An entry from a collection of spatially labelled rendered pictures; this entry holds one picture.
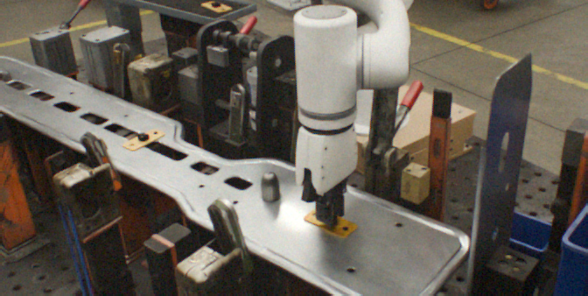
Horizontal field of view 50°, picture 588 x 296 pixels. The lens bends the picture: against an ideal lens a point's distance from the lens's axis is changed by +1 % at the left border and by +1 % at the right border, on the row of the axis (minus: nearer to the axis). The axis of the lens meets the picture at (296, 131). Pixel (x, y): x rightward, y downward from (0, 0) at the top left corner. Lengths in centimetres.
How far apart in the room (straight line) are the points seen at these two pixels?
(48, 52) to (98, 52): 27
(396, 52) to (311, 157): 19
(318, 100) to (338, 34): 10
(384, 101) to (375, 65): 21
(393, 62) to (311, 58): 11
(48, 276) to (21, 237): 14
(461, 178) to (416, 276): 80
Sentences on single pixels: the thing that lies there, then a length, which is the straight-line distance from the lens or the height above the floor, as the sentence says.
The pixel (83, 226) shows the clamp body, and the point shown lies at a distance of 118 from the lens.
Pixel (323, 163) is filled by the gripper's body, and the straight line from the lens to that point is 90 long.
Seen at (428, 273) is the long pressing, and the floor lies 100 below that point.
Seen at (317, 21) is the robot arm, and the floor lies 135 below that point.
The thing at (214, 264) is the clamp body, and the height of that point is 104.
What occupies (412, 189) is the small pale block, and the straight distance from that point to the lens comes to 103.
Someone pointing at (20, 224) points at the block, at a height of 76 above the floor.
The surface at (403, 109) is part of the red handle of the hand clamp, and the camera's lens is 110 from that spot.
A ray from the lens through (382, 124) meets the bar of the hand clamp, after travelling 105.
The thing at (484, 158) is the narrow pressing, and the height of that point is 125.
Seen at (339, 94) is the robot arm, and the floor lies 124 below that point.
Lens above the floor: 161
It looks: 29 degrees down
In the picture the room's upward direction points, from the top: 3 degrees counter-clockwise
